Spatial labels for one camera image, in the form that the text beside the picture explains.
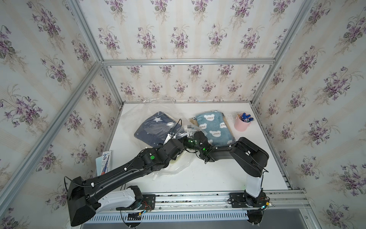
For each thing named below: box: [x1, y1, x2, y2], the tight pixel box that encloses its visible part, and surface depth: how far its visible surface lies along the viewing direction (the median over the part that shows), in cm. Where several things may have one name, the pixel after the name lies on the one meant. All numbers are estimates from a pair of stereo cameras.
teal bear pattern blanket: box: [196, 110, 235, 146], surface depth 99 cm
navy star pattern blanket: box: [133, 111, 182, 146], surface depth 95 cm
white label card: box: [95, 150, 112, 177], surface depth 86 cm
